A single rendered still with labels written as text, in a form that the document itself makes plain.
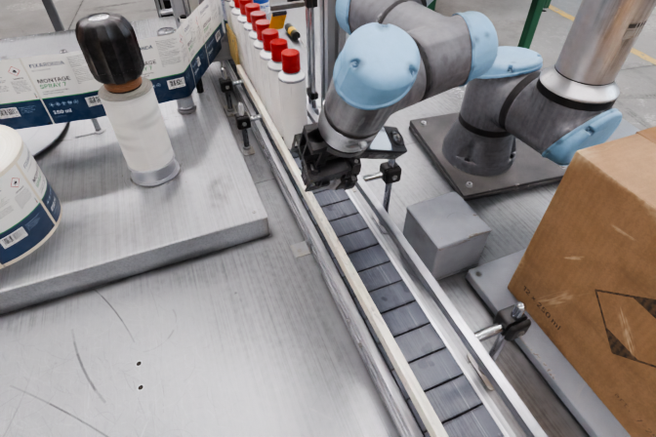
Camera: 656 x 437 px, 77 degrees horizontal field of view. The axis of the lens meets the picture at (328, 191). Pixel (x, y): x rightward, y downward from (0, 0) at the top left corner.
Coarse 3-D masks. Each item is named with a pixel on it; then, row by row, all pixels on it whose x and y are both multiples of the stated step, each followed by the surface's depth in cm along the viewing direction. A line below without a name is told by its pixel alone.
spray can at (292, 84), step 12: (288, 60) 73; (288, 72) 75; (300, 72) 76; (288, 84) 76; (300, 84) 76; (288, 96) 77; (300, 96) 78; (288, 108) 79; (300, 108) 79; (288, 120) 81; (300, 120) 81; (288, 132) 83; (300, 132) 83; (288, 144) 85
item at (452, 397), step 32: (320, 192) 77; (352, 224) 71; (352, 256) 66; (384, 256) 66; (384, 288) 62; (384, 320) 58; (416, 320) 58; (384, 352) 54; (416, 352) 54; (448, 352) 54; (448, 384) 51; (416, 416) 49; (448, 416) 49; (480, 416) 49
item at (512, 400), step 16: (368, 192) 65; (384, 224) 61; (400, 240) 58; (416, 256) 56; (416, 272) 55; (432, 288) 52; (448, 304) 50; (448, 320) 50; (464, 320) 49; (464, 336) 47; (480, 352) 46; (480, 368) 46; (496, 368) 44; (496, 384) 44; (512, 400) 42; (528, 416) 41; (528, 432) 40; (544, 432) 40
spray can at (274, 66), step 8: (272, 40) 78; (280, 40) 78; (272, 48) 77; (280, 48) 77; (272, 56) 78; (280, 56) 78; (272, 64) 79; (280, 64) 79; (272, 72) 79; (272, 80) 81; (272, 88) 82; (272, 96) 83; (272, 104) 85; (272, 112) 87; (280, 112) 85; (280, 120) 86; (280, 128) 88; (280, 136) 89
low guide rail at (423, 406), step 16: (240, 64) 108; (256, 96) 96; (272, 128) 86; (288, 160) 78; (304, 192) 72; (320, 208) 69; (320, 224) 67; (336, 240) 64; (336, 256) 63; (352, 272) 59; (352, 288) 59; (368, 304) 56; (384, 336) 52; (400, 352) 51; (400, 368) 49; (416, 384) 48; (416, 400) 47; (432, 416) 45; (432, 432) 45
